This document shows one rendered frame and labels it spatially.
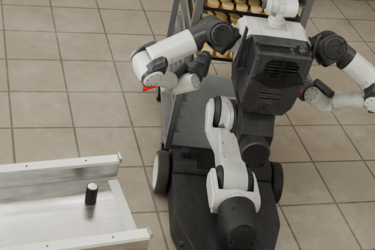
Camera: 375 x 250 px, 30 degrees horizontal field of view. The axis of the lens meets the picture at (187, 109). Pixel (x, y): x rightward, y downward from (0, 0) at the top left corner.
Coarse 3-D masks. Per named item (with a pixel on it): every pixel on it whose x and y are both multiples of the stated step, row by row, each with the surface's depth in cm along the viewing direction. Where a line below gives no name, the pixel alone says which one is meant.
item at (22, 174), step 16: (64, 160) 195; (80, 160) 196; (96, 160) 197; (112, 160) 198; (0, 176) 187; (16, 176) 189; (32, 176) 191; (48, 176) 193; (64, 176) 195; (80, 176) 197; (96, 176) 200; (112, 176) 202
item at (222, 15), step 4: (208, 12) 303; (212, 12) 308; (216, 12) 307; (220, 12) 306; (200, 16) 303; (204, 16) 301; (220, 16) 302; (224, 16) 303; (228, 16) 308; (232, 16) 304; (236, 16) 305; (240, 16) 310; (252, 16) 310; (224, 20) 300; (228, 20) 305; (232, 20) 303; (236, 20) 303; (232, 24) 299
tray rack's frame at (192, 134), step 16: (176, 0) 351; (208, 80) 378; (224, 80) 381; (192, 96) 363; (208, 96) 366; (192, 112) 352; (192, 128) 341; (160, 144) 340; (176, 144) 329; (192, 144) 332; (208, 144) 334
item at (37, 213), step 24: (0, 192) 189; (24, 192) 190; (48, 192) 192; (72, 192) 194; (96, 192) 189; (0, 216) 182; (24, 216) 184; (48, 216) 185; (72, 216) 187; (96, 216) 188; (120, 216) 190; (0, 240) 176; (24, 240) 177; (48, 240) 179
